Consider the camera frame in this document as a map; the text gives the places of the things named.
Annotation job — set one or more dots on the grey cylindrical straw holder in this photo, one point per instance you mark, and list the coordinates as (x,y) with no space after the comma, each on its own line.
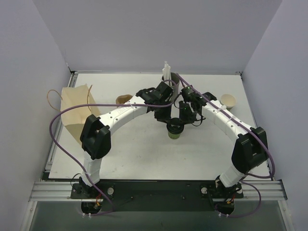
(175,83)

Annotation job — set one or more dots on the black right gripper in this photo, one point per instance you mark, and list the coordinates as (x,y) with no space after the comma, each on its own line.
(185,115)

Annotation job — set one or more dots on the black plastic cup lid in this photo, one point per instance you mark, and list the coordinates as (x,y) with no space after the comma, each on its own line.
(175,126)

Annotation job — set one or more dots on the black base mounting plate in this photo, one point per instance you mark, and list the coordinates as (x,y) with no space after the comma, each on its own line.
(156,203)

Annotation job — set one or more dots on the green paper coffee cup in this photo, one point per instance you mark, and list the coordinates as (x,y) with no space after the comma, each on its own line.
(174,134)

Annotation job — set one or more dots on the white wrapped straws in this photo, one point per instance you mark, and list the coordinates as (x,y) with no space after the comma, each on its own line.
(166,71)

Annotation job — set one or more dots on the brown paper takeout bag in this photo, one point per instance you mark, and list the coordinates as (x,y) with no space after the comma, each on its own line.
(74,119)

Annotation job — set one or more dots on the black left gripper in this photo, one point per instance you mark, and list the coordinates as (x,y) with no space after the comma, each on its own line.
(162,115)

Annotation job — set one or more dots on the brown pulp cup carrier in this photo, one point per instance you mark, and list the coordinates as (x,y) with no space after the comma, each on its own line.
(122,99)

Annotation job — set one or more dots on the aluminium frame rail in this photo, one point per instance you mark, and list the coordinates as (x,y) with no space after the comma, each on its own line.
(63,191)

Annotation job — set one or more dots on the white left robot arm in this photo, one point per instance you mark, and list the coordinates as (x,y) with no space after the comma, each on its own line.
(97,131)

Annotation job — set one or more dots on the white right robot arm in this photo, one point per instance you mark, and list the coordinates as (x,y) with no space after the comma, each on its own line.
(249,142)

